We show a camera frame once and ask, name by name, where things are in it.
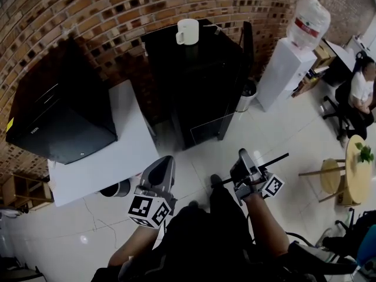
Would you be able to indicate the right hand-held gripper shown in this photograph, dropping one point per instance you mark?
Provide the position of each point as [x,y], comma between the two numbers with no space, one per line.
[273,185]

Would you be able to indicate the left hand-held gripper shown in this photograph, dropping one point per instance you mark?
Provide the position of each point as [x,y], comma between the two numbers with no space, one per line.
[147,210]

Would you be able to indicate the person's right forearm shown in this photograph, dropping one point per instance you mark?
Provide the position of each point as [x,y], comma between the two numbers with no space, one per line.
[264,225]

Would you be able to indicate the person's left forearm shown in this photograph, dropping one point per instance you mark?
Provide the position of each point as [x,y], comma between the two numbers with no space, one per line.
[132,245]

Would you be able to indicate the person's right black shoe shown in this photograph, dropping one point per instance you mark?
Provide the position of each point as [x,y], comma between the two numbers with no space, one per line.
[216,180]

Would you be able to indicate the person's black shoe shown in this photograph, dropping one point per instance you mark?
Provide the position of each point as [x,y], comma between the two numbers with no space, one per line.
[216,180]
[194,204]

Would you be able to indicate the black trash bin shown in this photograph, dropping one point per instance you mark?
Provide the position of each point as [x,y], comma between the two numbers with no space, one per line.
[117,188]

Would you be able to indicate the white table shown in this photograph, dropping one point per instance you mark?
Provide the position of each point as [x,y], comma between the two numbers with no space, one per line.
[129,145]

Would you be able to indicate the person's left black shoe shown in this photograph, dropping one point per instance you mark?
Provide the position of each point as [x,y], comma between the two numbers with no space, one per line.
[194,204]

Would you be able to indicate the steel trash bin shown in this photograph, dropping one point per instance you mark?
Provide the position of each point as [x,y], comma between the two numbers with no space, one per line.
[246,98]

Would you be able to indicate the person's black trousers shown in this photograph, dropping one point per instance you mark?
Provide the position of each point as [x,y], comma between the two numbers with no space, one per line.
[205,245]

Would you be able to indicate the round wooden stool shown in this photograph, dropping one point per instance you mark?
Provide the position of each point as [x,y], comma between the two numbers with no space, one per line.
[330,175]

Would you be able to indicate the white water dispenser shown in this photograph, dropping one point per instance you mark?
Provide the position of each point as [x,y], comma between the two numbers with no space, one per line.
[285,75]

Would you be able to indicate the black office chair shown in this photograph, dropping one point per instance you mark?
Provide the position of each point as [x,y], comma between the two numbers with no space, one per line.
[342,110]

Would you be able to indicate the round wooden table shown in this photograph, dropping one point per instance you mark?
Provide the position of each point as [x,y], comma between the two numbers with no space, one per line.
[358,184]

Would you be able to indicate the small green plant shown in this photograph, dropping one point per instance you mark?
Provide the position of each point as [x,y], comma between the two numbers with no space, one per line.
[365,153]

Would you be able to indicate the low wooden shelf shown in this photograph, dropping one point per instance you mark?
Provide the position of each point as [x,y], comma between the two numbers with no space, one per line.
[29,189]

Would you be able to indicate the cardboard box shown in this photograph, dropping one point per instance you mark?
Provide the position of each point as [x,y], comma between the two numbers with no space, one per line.
[321,54]

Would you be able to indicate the small clear plastic item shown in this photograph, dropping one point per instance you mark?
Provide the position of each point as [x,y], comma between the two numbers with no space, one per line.
[216,29]

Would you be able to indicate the white mug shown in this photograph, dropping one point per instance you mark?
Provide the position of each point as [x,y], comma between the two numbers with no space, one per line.
[189,32]

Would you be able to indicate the white desk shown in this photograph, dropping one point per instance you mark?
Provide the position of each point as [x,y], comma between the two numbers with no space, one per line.
[337,51]

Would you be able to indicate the clear water jug red label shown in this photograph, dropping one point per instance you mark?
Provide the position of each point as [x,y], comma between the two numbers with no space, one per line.
[308,22]

